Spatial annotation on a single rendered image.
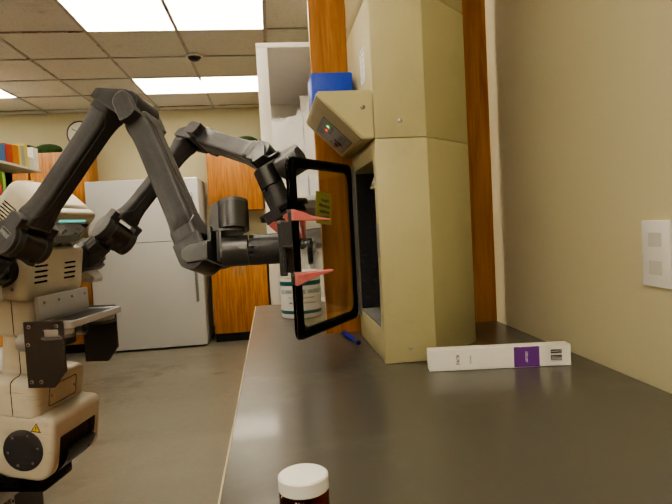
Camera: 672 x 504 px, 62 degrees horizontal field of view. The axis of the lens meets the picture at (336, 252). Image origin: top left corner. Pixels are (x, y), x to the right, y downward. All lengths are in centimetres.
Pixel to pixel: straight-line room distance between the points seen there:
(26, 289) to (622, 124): 135
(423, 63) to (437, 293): 48
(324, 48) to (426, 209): 60
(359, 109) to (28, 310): 95
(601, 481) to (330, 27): 126
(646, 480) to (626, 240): 54
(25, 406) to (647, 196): 144
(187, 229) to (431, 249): 50
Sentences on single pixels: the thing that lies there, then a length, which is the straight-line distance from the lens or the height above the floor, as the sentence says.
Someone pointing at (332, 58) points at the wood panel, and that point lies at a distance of 158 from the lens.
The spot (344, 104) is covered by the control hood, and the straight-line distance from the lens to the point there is 118.
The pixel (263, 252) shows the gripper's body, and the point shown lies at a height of 120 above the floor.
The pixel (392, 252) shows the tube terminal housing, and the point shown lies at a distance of 117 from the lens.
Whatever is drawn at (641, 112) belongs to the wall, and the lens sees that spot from 114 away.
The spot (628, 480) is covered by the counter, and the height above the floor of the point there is 94.
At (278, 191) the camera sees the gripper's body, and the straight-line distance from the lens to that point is 131.
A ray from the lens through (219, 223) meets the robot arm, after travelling 106.
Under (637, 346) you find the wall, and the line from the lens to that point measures 118.
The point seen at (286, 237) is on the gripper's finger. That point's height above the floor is 122.
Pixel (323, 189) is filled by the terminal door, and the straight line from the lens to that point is 133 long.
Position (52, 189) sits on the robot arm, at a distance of 134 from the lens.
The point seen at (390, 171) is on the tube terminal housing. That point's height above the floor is 134.
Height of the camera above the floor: 124
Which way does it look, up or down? 3 degrees down
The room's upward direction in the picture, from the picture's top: 3 degrees counter-clockwise
